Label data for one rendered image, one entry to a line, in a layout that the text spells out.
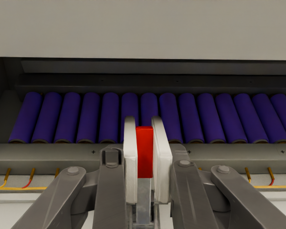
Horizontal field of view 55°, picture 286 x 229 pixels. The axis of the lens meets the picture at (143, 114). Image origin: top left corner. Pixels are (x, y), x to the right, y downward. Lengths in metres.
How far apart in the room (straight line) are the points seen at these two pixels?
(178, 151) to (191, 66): 0.16
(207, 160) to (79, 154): 0.11
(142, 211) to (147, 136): 0.06
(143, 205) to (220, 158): 0.08
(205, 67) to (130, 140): 0.18
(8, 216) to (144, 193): 0.11
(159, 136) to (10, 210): 0.14
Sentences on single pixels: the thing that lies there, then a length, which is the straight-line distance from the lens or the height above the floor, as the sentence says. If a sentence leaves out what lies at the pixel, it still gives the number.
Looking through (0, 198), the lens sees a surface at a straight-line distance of 0.26.
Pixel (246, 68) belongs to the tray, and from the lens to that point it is 0.33.
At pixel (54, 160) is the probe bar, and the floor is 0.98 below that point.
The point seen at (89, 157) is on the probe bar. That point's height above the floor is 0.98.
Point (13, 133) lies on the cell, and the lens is 0.28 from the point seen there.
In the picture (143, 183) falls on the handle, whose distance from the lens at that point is 0.20.
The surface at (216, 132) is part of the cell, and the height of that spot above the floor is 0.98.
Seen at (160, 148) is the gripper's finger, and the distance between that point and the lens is 0.15.
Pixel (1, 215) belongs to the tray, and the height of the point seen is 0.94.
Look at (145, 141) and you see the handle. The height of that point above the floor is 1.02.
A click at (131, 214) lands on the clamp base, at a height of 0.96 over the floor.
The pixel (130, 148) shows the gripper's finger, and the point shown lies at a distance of 0.15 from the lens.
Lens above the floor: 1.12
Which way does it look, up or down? 28 degrees down
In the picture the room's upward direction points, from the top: 1 degrees clockwise
